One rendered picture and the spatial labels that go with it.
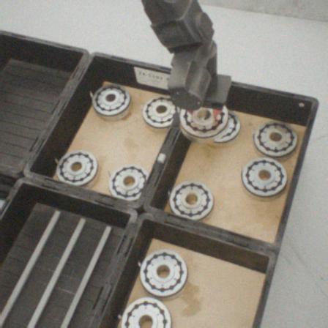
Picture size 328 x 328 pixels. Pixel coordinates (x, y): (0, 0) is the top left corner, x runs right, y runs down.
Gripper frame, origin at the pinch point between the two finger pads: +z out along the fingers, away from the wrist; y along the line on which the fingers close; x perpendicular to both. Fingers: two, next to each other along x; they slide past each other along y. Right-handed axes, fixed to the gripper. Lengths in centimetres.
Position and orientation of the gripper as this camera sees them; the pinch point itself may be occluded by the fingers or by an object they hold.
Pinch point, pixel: (203, 112)
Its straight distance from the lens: 104.7
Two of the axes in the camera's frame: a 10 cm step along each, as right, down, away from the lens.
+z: 1.0, 4.8, 8.7
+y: 9.6, 1.8, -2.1
